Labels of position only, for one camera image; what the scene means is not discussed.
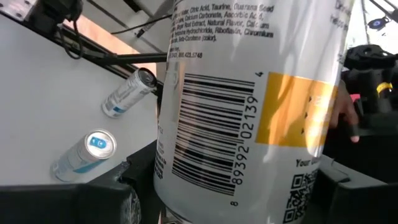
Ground white can yellow patch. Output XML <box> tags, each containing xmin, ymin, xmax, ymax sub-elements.
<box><xmin>153</xmin><ymin>0</ymin><xmax>355</xmax><ymax>224</ymax></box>

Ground black thin rod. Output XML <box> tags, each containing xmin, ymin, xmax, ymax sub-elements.
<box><xmin>82</xmin><ymin>51</ymin><xmax>169</xmax><ymax>65</ymax></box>

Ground silver blue slim can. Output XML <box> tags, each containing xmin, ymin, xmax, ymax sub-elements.
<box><xmin>51</xmin><ymin>129</ymin><xmax>118</xmax><ymax>183</ymax></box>

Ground white slim can black top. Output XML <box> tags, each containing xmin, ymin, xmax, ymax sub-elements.
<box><xmin>101</xmin><ymin>67</ymin><xmax>158</xmax><ymax>119</ymax></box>

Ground black machine yellow band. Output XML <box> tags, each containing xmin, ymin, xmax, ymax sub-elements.
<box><xmin>341</xmin><ymin>44</ymin><xmax>398</xmax><ymax>138</ymax></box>

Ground silver perforated bar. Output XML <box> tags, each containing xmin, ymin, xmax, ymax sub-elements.
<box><xmin>0</xmin><ymin>0</ymin><xmax>35</xmax><ymax>22</ymax></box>

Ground black mount block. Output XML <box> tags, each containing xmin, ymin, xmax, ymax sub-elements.
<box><xmin>29</xmin><ymin>0</ymin><xmax>85</xmax><ymax>37</ymax></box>

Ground person's hand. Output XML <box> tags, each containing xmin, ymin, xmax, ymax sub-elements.
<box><xmin>329</xmin><ymin>80</ymin><xmax>361</xmax><ymax>144</ymax></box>

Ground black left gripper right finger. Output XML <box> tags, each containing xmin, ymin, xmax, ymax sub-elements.
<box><xmin>310</xmin><ymin>156</ymin><xmax>398</xmax><ymax>224</ymax></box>

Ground blue glowing device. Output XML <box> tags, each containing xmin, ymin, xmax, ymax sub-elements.
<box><xmin>366</xmin><ymin>17</ymin><xmax>391</xmax><ymax>31</ymax></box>

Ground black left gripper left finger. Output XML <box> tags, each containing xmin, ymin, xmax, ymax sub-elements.
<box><xmin>0</xmin><ymin>139</ymin><xmax>163</xmax><ymax>224</ymax></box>

